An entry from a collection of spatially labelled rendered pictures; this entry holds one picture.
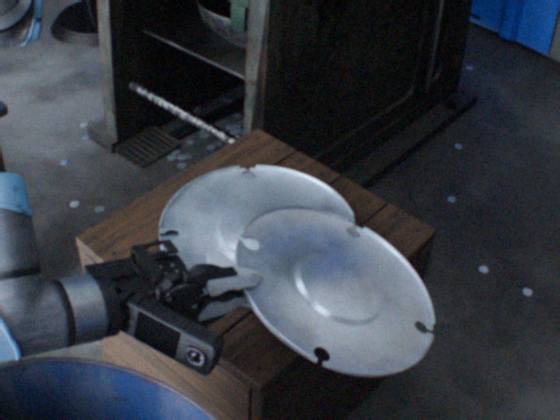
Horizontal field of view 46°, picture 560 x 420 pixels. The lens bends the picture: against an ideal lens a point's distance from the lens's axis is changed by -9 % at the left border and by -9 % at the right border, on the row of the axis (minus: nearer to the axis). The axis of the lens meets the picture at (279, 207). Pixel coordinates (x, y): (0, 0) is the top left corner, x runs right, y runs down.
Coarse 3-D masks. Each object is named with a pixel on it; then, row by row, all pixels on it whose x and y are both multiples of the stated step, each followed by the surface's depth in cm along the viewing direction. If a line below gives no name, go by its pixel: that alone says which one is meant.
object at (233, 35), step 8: (200, 0) 161; (208, 0) 165; (216, 0) 168; (224, 0) 169; (200, 8) 154; (208, 8) 165; (216, 8) 167; (224, 8) 169; (208, 16) 152; (216, 16) 149; (224, 16) 168; (208, 24) 155; (216, 24) 151; (224, 24) 149; (224, 32) 152; (232, 32) 150; (240, 32) 149; (232, 40) 154; (240, 40) 152
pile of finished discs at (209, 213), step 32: (192, 192) 111; (224, 192) 111; (256, 192) 111; (288, 192) 112; (320, 192) 112; (160, 224) 104; (192, 224) 105; (224, 224) 105; (352, 224) 108; (192, 256) 100
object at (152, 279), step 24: (168, 240) 83; (96, 264) 78; (120, 264) 80; (144, 264) 78; (168, 264) 81; (120, 288) 77; (144, 288) 78; (168, 288) 76; (192, 288) 78; (120, 312) 73; (192, 312) 81
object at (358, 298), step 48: (240, 240) 91; (288, 240) 95; (336, 240) 100; (288, 288) 88; (336, 288) 91; (384, 288) 96; (288, 336) 82; (336, 336) 86; (384, 336) 89; (432, 336) 92
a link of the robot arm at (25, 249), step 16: (0, 176) 67; (16, 176) 69; (0, 192) 67; (16, 192) 68; (0, 208) 67; (16, 208) 68; (0, 224) 67; (16, 224) 68; (32, 224) 71; (0, 240) 66; (16, 240) 67; (32, 240) 70; (0, 256) 66; (16, 256) 67; (32, 256) 69; (0, 272) 66; (16, 272) 67; (32, 272) 68
